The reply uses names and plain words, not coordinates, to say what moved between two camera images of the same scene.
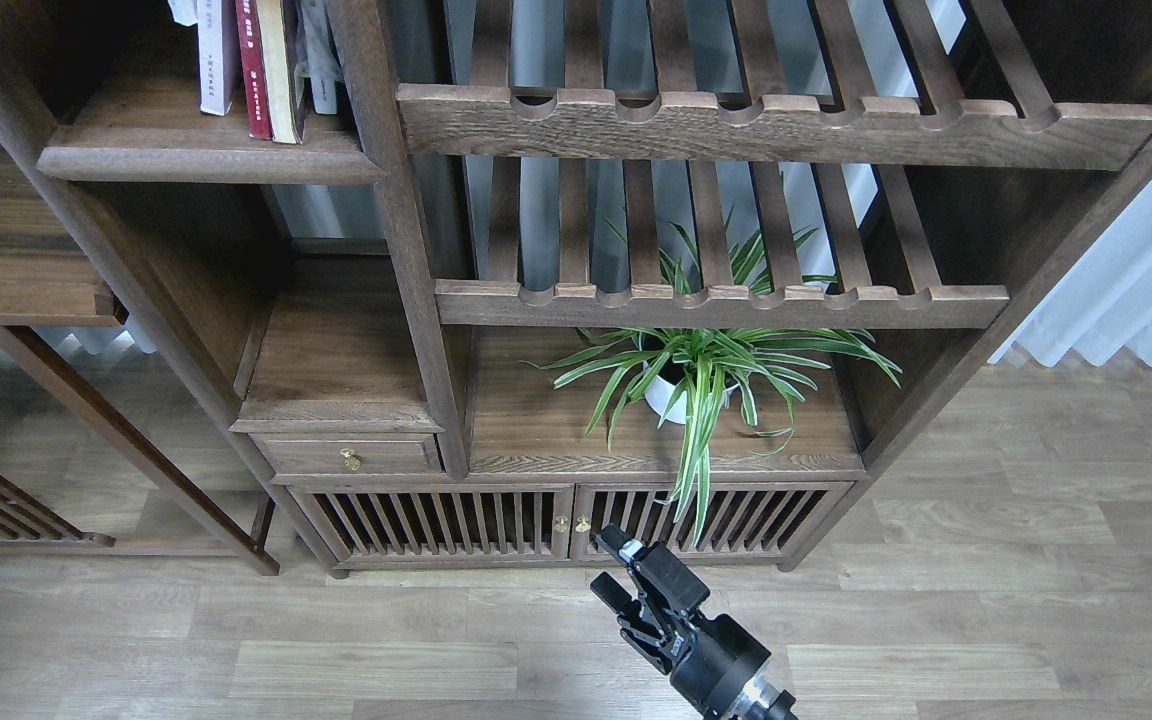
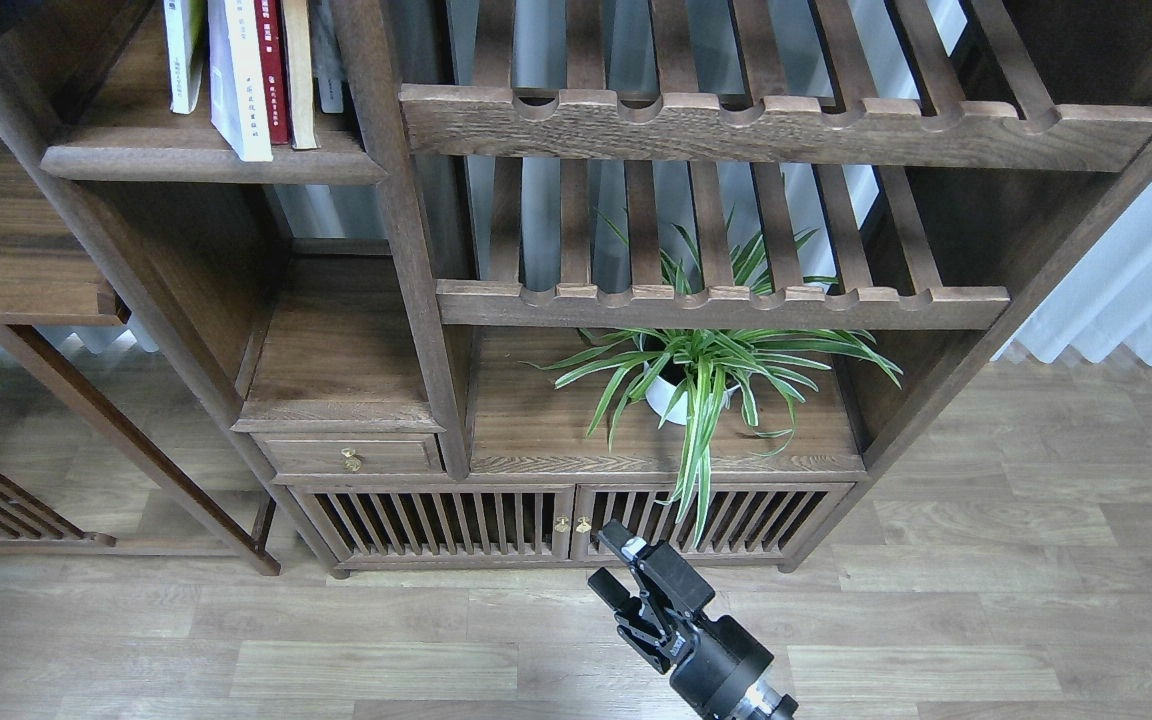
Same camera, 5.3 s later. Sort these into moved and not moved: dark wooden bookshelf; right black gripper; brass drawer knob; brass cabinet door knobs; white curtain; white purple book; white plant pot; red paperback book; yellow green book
Moved: white purple book; red paperback book; yellow green book
Not moved: brass drawer knob; brass cabinet door knobs; white plant pot; white curtain; dark wooden bookshelf; right black gripper
